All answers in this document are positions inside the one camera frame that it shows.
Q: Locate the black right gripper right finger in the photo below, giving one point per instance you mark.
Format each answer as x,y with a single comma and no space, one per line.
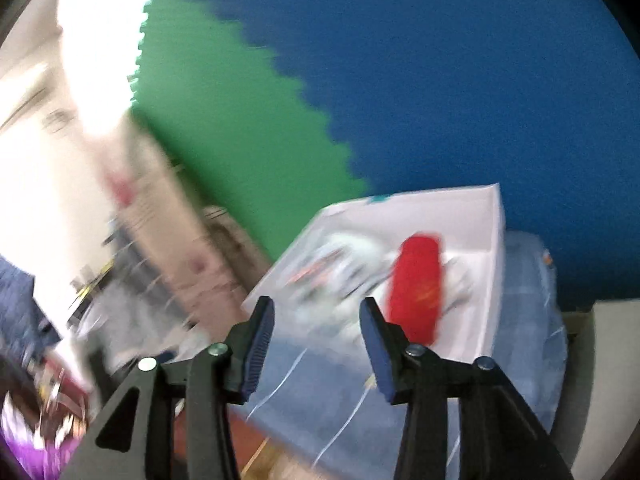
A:
500,436

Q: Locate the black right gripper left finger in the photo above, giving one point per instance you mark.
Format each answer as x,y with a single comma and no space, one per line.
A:
133,435

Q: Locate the red underwear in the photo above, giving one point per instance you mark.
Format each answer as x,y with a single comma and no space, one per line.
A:
416,295

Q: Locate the white knit garment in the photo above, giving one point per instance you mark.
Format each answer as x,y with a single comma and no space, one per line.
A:
329,276

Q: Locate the brown wooden nightstand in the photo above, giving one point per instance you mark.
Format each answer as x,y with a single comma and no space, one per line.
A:
260,457

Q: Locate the pink floral curtain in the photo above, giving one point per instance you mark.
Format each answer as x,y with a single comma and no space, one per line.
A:
205,259

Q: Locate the white XINCCI cardboard box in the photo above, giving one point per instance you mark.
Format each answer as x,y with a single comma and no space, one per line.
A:
469,223

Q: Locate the green foam mat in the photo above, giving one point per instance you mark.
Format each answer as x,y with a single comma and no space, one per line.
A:
244,132

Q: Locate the blue foam mat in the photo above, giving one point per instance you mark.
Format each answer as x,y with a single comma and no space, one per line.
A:
539,96

